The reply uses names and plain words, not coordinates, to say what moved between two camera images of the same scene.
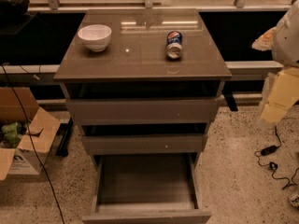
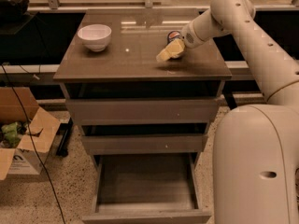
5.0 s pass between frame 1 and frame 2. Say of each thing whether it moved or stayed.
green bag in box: stayed
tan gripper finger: moved
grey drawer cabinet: stayed
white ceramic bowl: stayed
